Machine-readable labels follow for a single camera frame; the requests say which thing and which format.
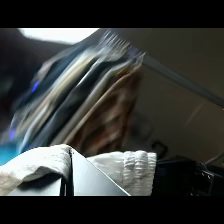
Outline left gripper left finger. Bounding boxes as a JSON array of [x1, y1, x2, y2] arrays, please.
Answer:
[[7, 150, 72, 197]]

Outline white marbled garment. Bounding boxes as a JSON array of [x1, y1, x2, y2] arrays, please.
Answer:
[[0, 143, 158, 197]]

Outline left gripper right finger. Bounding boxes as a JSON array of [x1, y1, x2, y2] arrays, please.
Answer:
[[71, 148, 131, 197]]

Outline heap of clothes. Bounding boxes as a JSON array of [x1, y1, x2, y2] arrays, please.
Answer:
[[0, 30, 146, 158]]

